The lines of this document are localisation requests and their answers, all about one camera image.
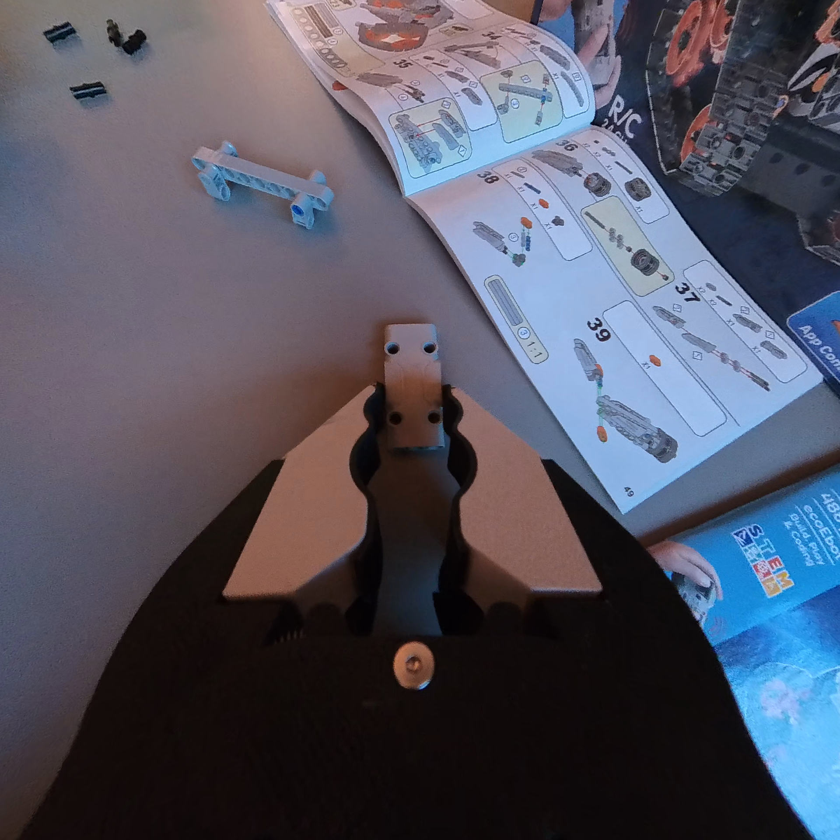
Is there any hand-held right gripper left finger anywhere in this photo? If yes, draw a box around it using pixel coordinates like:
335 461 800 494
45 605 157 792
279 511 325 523
222 382 385 618

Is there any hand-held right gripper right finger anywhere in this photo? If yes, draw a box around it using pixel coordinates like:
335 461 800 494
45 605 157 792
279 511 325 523
443 384 605 614

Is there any grey toy panel piece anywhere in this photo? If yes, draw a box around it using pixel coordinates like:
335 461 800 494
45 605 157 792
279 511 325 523
382 323 447 455

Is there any white instruction booklet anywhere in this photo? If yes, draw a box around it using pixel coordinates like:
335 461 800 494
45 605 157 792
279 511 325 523
266 0 824 516

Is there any grey toy beam assembly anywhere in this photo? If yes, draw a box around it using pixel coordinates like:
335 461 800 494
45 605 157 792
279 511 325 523
190 140 336 231

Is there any grey desk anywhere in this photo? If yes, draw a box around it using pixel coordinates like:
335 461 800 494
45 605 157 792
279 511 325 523
0 0 840 834

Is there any blue cover booklet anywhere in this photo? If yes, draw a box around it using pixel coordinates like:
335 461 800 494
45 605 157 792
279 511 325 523
645 465 840 840

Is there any blue robot kit box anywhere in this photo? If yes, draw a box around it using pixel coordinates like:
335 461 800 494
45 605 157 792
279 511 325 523
535 0 840 401

